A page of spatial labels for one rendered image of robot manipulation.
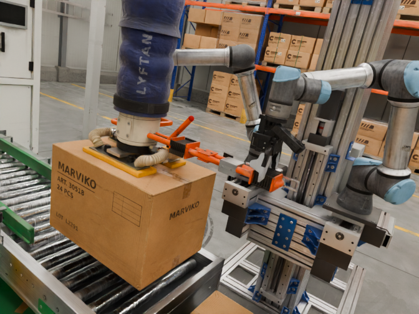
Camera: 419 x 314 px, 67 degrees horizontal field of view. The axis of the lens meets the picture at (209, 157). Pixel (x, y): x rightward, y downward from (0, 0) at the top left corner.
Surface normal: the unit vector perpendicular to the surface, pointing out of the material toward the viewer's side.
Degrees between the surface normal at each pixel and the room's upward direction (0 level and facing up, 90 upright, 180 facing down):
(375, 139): 90
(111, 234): 90
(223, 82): 92
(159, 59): 69
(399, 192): 97
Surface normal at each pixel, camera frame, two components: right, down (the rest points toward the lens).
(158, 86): 0.68, 0.09
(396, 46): -0.54, 0.15
